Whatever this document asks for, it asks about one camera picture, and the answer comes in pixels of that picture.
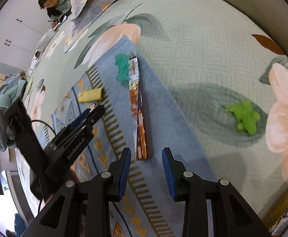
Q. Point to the green toy animal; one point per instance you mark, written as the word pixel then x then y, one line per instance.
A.
pixel 245 114

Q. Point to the white wardrobe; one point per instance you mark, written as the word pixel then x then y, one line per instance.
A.
pixel 10 29

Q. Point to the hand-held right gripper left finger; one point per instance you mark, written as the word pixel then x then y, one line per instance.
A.
pixel 124 172

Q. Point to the yellow toy figure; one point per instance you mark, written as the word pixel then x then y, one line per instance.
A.
pixel 91 95

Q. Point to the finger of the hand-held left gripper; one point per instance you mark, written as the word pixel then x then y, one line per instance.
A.
pixel 97 113
pixel 81 118

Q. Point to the grey green jacket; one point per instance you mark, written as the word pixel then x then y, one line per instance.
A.
pixel 0 103

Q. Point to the teal toy animal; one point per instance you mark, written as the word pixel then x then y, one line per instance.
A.
pixel 123 66

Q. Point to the green floral blanket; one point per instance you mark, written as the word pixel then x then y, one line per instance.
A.
pixel 195 42

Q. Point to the white pouch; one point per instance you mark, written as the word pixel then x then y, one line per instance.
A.
pixel 46 38

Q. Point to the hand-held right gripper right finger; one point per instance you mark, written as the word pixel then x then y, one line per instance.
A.
pixel 168 172

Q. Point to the blue patterned mat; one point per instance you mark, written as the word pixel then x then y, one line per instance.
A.
pixel 163 118

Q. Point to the long orange snack box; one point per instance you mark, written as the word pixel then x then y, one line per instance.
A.
pixel 140 118

